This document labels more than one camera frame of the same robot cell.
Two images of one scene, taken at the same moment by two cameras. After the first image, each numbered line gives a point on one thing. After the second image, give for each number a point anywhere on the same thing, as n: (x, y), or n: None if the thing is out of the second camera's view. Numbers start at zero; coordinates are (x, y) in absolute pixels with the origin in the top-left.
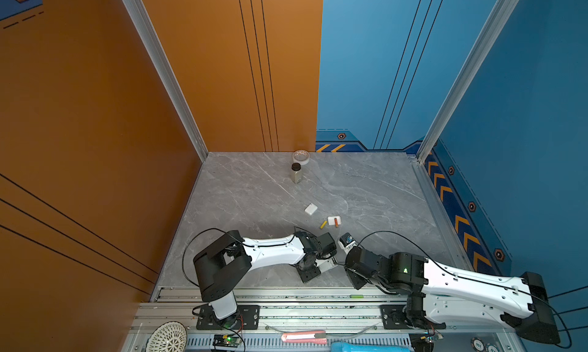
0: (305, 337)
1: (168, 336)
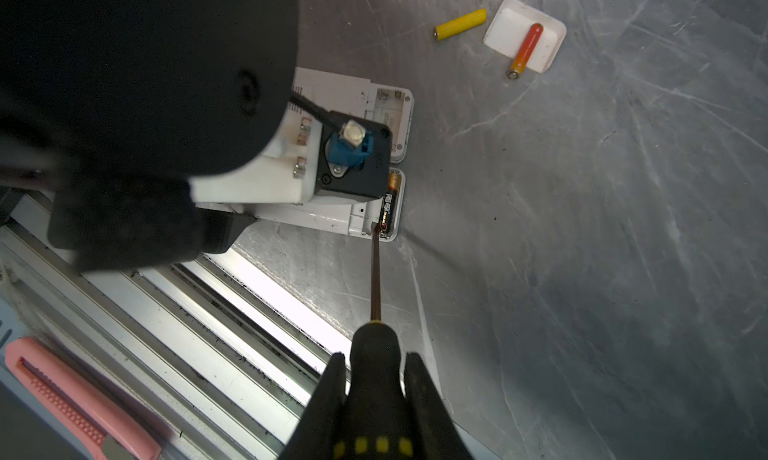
0: (91, 413)
1: None
